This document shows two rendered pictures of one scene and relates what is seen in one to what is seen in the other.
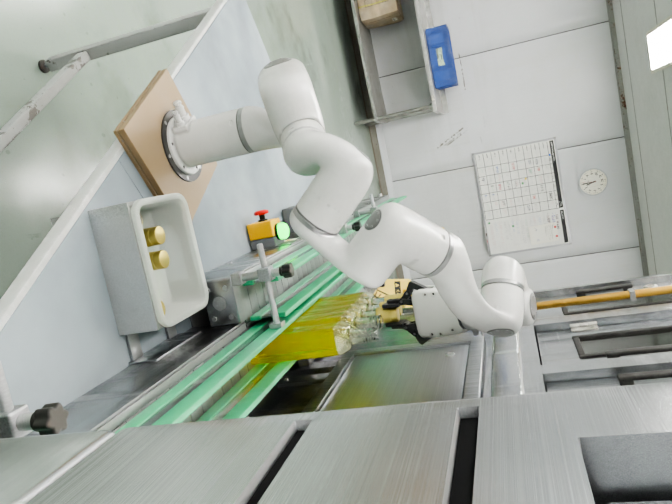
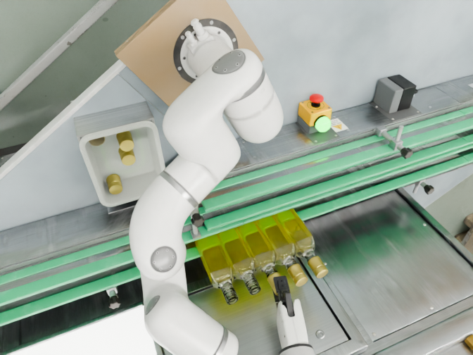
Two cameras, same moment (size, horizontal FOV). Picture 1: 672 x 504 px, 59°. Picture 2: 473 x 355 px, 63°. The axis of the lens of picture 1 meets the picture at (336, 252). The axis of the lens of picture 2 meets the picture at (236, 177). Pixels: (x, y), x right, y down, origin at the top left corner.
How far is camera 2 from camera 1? 108 cm
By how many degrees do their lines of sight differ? 58
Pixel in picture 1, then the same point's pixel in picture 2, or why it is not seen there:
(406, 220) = (157, 336)
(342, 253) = (147, 289)
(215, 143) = not seen: hidden behind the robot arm
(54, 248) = (38, 143)
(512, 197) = not seen: outside the picture
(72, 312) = (53, 177)
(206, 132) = (198, 69)
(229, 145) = not seen: hidden behind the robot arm
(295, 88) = (174, 139)
